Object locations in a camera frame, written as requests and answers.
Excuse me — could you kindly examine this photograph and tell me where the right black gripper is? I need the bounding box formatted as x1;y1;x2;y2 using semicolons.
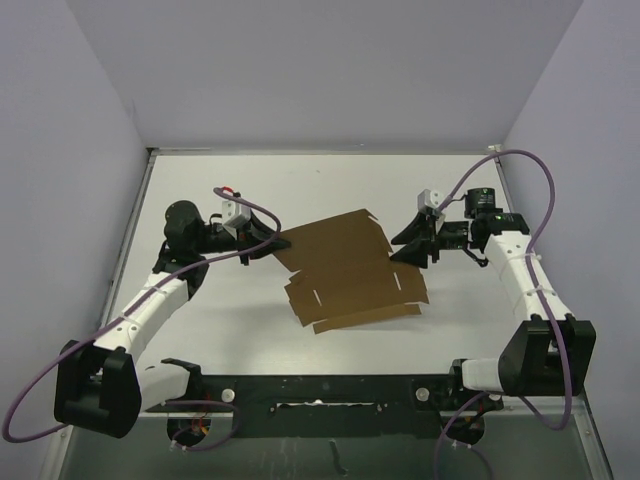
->
389;212;476;268

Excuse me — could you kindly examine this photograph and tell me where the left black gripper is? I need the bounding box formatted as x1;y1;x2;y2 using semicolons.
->
192;209;291;265

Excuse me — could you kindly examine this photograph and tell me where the brown cardboard box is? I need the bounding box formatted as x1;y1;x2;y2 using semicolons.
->
274;209;429;334

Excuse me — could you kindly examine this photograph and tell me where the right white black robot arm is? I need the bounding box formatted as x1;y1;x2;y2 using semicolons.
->
391;188;596;409

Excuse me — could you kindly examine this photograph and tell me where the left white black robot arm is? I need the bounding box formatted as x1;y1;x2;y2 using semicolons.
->
54;194;291;438

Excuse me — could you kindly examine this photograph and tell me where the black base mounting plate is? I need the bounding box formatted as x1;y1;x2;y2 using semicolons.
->
162;372;489;454

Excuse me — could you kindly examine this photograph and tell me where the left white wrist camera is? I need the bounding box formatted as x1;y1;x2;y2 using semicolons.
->
221;200;252;237

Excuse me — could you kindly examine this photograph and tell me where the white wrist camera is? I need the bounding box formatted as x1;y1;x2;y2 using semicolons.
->
221;200;252;237
417;189;445;219

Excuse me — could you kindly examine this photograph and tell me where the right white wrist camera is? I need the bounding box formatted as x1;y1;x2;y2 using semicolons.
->
417;189;445;219

